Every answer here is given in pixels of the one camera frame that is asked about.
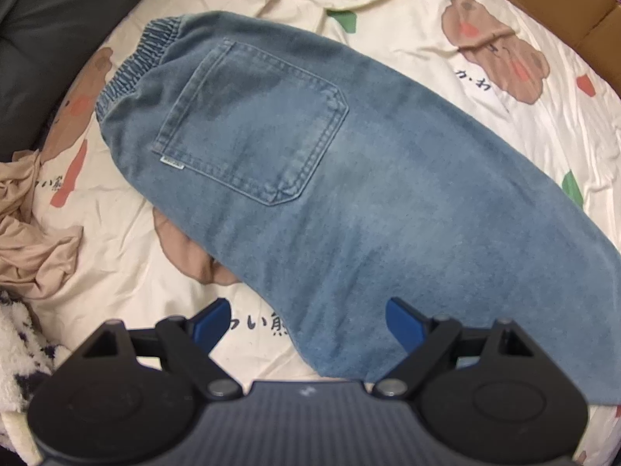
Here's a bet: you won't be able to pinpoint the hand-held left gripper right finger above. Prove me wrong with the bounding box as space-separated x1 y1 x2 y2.
373 297 539 399

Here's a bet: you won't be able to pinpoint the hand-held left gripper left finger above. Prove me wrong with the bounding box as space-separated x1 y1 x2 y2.
80 298 243 399

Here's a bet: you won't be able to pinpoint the blue denim jeans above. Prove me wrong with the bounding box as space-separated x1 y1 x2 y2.
96 11 621 406

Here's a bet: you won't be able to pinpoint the cream bear printed blanket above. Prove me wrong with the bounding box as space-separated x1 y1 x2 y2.
0 0 621 466

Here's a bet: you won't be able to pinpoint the white fluffy spotted blanket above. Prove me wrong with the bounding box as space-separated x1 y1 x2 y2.
0 291 71 413

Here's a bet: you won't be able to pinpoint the beige cloth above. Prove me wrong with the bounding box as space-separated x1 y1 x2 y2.
0 148 85 299

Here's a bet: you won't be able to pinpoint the dark grey pillow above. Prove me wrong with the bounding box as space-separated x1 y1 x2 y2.
0 0 173 156

